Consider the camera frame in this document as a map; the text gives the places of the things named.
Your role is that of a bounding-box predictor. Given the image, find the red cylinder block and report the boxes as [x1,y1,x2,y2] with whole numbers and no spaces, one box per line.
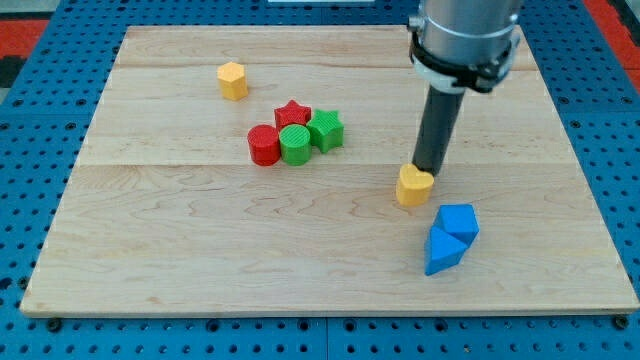
[247,124,281,166]

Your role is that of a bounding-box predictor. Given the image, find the yellow hexagon block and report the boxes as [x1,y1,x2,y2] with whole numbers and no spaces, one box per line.
[217,62,249,101]

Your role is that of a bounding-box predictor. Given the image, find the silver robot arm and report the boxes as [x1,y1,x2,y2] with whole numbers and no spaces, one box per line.
[407,0,523,176]

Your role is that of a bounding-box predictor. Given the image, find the yellow heart block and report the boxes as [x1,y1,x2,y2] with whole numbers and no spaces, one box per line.
[395,163,435,207]

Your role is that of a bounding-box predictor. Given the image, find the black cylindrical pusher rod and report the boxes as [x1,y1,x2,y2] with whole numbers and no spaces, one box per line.
[412,86,464,176]

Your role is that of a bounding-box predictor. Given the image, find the light wooden board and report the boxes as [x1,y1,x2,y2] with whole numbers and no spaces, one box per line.
[21,26,639,318]

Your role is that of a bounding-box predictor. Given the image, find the green cylinder block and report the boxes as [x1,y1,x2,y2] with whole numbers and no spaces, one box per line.
[279,124,312,166]

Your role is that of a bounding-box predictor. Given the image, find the green star block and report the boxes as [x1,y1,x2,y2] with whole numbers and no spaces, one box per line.
[306,109,344,153]

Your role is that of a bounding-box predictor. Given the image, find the blue triangle block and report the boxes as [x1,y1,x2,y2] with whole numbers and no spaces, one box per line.
[424,226,468,276]

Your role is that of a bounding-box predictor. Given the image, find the red star block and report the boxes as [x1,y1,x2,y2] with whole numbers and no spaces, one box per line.
[274,100,312,131]

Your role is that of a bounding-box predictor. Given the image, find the blue cube block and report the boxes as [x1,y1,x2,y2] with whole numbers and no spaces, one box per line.
[433,204,480,247]

